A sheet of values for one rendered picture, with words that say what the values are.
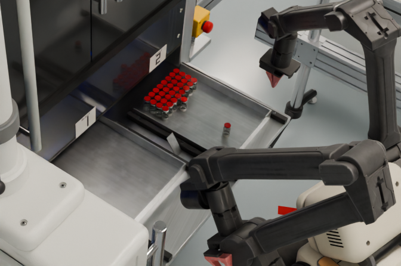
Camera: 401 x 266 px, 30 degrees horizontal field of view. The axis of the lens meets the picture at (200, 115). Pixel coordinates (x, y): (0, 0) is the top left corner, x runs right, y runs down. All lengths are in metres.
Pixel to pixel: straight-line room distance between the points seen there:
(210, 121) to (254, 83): 1.45
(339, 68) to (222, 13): 1.13
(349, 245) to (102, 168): 0.86
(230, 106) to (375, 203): 1.11
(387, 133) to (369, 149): 0.45
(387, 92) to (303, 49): 1.54
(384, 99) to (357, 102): 2.08
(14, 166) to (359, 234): 0.71
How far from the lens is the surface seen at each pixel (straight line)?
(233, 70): 3.79
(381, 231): 1.60
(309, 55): 3.21
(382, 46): 1.61
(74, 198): 1.23
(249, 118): 2.34
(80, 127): 2.08
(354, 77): 3.17
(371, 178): 1.31
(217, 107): 2.35
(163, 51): 2.29
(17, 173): 1.21
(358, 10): 1.63
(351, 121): 3.68
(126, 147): 2.21
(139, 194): 2.11
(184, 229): 2.05
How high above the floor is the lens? 2.56
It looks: 46 degrees down
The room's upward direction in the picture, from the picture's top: 8 degrees clockwise
